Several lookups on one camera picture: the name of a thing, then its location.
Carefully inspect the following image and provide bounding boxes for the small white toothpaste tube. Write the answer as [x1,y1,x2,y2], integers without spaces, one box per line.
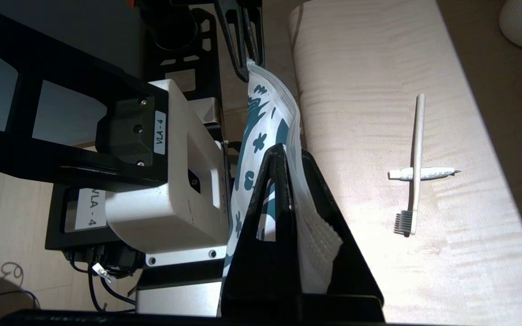
[388,167,462,182]

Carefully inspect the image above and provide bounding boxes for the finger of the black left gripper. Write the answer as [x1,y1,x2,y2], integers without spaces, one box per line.
[213,0,250,83]
[242,0,266,68]

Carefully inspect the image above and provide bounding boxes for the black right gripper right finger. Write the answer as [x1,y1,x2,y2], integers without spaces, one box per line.
[288,147,385,318]

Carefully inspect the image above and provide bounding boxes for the pale toothbrush grey bristles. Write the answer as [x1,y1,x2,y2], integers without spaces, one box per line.
[394,94,426,237]

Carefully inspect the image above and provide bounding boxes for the white blue patterned pouch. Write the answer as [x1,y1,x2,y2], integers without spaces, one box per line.
[218,61,344,318]

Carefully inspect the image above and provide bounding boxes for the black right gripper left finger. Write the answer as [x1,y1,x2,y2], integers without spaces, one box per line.
[220,144,305,318]

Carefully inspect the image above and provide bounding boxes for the black wires white connector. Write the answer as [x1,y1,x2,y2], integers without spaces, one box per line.
[64,251,137,314]

